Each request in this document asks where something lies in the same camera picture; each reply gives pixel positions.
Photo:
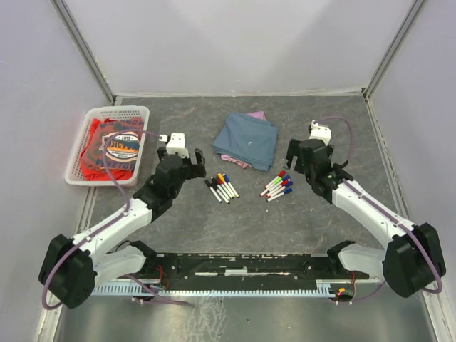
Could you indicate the blue folded cloth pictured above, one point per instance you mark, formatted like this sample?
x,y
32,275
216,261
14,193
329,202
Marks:
x,y
248,139

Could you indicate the yellow cap marker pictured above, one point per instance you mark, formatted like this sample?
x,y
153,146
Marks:
x,y
228,187

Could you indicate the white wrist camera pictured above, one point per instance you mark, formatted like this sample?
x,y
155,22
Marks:
x,y
320,132
175,144

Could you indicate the white slotted cable duct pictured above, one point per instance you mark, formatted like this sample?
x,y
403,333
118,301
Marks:
x,y
276,284

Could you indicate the pink folded cloth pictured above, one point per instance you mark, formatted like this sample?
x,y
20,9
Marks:
x,y
258,115

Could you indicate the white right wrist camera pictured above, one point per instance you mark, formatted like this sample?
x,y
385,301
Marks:
x,y
320,132

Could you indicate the red cap marker left group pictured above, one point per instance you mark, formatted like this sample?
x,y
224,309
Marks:
x,y
224,188

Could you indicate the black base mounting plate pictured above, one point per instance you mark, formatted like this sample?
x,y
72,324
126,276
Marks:
x,y
177,265

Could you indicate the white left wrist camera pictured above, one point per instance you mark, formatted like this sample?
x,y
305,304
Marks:
x,y
175,144

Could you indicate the blue cap marker left group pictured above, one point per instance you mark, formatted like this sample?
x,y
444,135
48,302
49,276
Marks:
x,y
226,179

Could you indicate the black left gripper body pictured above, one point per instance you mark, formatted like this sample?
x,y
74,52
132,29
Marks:
x,y
186,167

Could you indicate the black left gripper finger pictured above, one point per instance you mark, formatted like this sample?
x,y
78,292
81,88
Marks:
x,y
162,154
198,169

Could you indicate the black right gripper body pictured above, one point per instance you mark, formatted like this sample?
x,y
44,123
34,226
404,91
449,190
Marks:
x,y
308,174

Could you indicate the white plastic basket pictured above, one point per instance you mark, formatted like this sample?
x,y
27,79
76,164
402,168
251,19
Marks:
x,y
74,175

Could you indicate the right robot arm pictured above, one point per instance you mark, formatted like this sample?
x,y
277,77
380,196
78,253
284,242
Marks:
x,y
410,257

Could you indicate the red printed t-shirt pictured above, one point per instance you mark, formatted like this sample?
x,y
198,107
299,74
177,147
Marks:
x,y
116,142

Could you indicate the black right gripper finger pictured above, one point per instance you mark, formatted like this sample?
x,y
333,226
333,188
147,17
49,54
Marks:
x,y
329,151
293,155

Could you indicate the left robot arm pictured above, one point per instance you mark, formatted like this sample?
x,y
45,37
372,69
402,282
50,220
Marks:
x,y
74,266

